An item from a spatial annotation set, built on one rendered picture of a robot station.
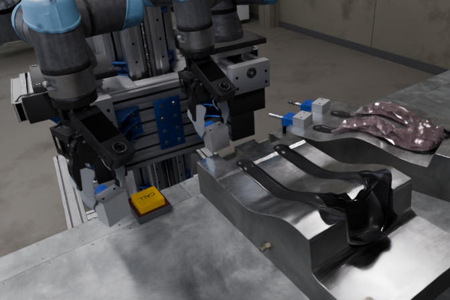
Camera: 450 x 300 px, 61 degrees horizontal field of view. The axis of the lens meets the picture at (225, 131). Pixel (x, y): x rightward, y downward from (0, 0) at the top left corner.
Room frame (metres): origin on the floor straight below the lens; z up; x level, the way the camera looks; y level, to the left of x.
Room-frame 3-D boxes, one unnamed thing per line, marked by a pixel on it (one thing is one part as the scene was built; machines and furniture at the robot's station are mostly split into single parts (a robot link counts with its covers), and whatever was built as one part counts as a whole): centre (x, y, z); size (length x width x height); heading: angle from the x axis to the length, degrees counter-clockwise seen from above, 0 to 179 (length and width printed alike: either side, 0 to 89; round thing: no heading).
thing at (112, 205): (0.61, 0.26, 0.93); 0.13 x 0.05 x 0.05; 48
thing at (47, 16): (0.59, 0.24, 1.25); 0.09 x 0.08 x 0.11; 35
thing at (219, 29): (1.31, -0.02, 1.09); 0.15 x 0.15 x 0.10
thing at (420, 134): (0.87, -0.42, 0.90); 0.26 x 0.18 x 0.08; 48
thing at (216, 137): (0.85, 0.05, 0.93); 0.13 x 0.05 x 0.05; 30
